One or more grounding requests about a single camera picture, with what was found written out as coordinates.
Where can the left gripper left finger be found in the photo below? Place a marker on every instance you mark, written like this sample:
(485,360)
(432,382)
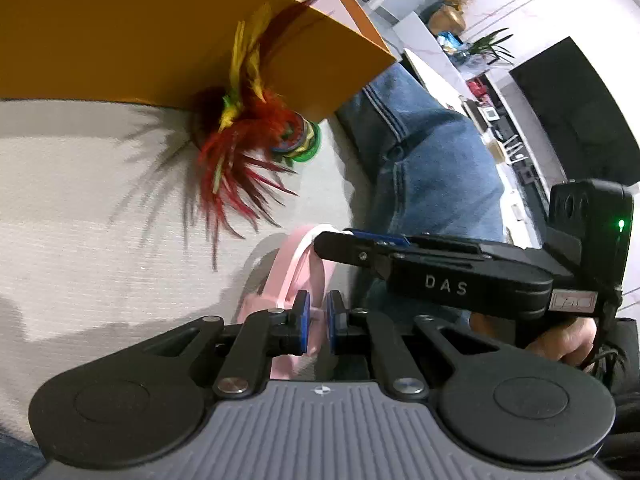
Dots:
(263,336)

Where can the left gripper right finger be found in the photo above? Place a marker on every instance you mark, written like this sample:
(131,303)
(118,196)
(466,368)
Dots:
(369,348)

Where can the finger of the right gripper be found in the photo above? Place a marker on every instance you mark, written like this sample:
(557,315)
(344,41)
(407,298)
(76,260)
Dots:
(422,241)
(343,247)

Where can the orange cardboard storage box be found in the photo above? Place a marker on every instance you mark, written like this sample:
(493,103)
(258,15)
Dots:
(163,52)

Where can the person's right hand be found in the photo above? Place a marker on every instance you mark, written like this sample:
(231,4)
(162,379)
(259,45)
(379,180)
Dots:
(570,343)

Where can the blue jeans right leg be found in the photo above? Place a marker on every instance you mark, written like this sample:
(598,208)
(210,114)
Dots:
(429,170)

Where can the colourful feather shuttlecock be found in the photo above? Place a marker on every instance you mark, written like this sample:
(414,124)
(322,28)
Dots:
(236,128)

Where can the black television screen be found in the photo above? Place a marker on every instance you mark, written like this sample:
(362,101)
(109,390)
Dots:
(584,124)

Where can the green potted plant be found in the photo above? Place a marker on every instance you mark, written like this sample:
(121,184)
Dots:
(491,47)

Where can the golden bust statue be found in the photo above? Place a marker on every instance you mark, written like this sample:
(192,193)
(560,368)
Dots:
(449,17)

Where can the black camera box green light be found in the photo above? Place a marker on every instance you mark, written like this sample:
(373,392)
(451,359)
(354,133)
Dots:
(589,226)

